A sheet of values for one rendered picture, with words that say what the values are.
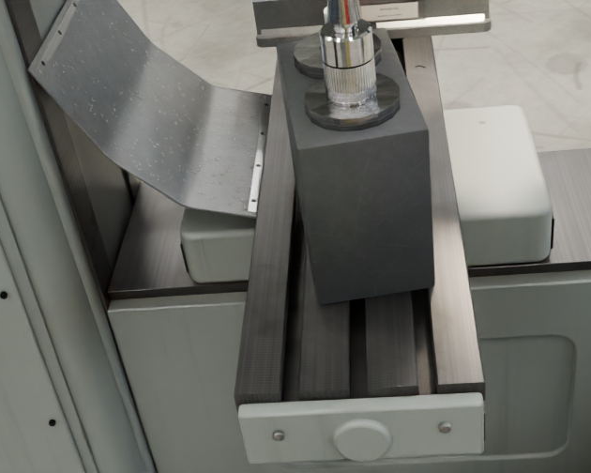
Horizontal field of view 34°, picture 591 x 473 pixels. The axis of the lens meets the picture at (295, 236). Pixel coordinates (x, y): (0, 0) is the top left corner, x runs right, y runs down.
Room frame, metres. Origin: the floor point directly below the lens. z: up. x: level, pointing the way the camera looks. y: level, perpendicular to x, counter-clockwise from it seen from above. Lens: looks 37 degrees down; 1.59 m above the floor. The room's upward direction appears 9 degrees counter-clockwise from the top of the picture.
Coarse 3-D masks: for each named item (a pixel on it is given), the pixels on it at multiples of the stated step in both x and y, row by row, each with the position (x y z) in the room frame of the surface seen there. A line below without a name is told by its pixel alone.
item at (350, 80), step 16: (368, 48) 0.77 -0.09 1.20; (336, 64) 0.77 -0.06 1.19; (352, 64) 0.76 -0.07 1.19; (368, 64) 0.77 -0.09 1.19; (336, 80) 0.77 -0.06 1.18; (352, 80) 0.76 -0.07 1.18; (368, 80) 0.77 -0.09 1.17; (336, 96) 0.77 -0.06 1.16; (352, 96) 0.77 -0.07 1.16; (368, 96) 0.77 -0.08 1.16
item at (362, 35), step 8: (328, 24) 0.80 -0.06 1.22; (360, 24) 0.79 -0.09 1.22; (368, 24) 0.79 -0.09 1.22; (320, 32) 0.79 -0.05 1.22; (328, 32) 0.78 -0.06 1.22; (336, 32) 0.78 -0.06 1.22; (352, 32) 0.78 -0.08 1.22; (360, 32) 0.77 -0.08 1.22; (368, 32) 0.77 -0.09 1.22; (320, 40) 0.79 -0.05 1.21; (328, 40) 0.77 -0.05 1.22; (336, 40) 0.77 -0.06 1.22; (344, 40) 0.77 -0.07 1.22; (352, 40) 0.77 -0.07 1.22; (360, 40) 0.77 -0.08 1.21; (368, 40) 0.77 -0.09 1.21; (336, 48) 0.77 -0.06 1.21; (344, 48) 0.77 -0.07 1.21; (352, 48) 0.77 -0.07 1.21
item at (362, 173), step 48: (288, 48) 0.93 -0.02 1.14; (384, 48) 0.90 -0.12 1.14; (288, 96) 0.83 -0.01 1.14; (384, 96) 0.78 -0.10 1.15; (336, 144) 0.73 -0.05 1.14; (384, 144) 0.73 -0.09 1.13; (336, 192) 0.73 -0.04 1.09; (384, 192) 0.73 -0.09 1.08; (336, 240) 0.73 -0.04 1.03; (384, 240) 0.73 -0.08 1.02; (432, 240) 0.73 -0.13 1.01; (336, 288) 0.73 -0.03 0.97; (384, 288) 0.73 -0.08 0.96
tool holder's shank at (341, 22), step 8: (328, 0) 0.78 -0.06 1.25; (336, 0) 0.78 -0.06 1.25; (344, 0) 0.78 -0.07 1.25; (352, 0) 0.78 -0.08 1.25; (328, 8) 0.78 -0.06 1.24; (336, 8) 0.78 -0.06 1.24; (344, 8) 0.77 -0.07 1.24; (352, 8) 0.78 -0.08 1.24; (328, 16) 0.78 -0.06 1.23; (336, 16) 0.78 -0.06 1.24; (344, 16) 0.77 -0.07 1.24; (352, 16) 0.77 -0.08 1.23; (360, 16) 0.78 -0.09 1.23; (336, 24) 0.77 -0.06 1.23; (344, 24) 0.77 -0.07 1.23; (352, 24) 0.78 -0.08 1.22; (344, 32) 0.78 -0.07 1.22
